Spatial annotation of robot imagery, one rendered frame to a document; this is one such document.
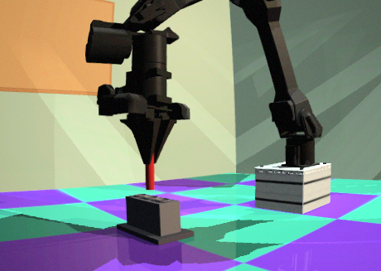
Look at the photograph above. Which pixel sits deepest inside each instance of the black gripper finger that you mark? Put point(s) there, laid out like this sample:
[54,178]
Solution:
[163,133]
[145,131]

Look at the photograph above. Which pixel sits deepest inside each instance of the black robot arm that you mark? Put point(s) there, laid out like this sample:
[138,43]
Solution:
[111,42]

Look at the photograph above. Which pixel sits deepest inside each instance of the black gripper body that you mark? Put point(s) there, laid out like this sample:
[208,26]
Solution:
[148,98]

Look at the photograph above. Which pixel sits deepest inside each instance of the red peg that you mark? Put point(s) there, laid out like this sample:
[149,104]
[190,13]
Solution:
[150,179]

